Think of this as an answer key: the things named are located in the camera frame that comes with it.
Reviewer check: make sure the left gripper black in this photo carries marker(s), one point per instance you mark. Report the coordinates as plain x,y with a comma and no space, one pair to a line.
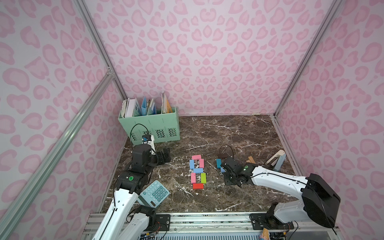
163,156

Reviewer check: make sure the pink block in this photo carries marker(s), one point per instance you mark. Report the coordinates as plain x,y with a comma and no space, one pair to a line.
196,157
201,163
193,178

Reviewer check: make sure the green block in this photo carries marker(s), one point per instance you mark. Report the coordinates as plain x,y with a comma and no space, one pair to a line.
203,178

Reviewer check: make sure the dark brown block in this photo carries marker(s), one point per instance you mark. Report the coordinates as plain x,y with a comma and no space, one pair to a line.
222,156

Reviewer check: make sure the wooden block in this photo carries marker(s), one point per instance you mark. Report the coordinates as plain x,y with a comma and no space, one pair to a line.
251,160

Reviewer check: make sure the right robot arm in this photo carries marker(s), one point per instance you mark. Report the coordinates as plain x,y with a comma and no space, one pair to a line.
315,200

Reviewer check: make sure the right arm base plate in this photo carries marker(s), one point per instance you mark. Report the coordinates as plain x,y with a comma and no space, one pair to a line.
264,221

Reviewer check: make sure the aluminium front rail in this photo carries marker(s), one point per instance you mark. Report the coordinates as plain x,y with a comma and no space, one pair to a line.
234,226

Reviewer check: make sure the teal block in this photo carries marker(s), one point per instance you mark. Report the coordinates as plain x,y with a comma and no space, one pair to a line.
218,162

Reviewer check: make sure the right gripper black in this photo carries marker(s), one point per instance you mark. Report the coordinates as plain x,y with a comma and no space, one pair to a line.
230,169

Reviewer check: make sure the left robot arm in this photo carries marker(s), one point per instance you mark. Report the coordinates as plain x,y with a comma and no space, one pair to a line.
132,212

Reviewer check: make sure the red block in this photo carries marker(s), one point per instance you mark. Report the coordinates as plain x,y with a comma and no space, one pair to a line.
197,186

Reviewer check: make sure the light blue block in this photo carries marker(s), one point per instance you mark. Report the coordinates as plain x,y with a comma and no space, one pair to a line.
198,170

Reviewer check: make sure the pink block top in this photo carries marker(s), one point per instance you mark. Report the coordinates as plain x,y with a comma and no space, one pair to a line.
196,157

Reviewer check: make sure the wooden and blue arch blocks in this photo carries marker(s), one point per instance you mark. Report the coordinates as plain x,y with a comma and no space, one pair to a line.
277,160

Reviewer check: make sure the mint green file organizer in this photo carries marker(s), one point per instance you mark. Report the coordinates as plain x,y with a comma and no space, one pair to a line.
164,127

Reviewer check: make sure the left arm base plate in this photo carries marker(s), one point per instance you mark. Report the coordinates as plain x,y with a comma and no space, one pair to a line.
159,222

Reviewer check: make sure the papers in organizer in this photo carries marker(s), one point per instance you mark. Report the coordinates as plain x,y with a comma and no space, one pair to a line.
132,107

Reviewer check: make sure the teal calculator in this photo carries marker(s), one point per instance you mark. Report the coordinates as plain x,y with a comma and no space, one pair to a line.
153,195

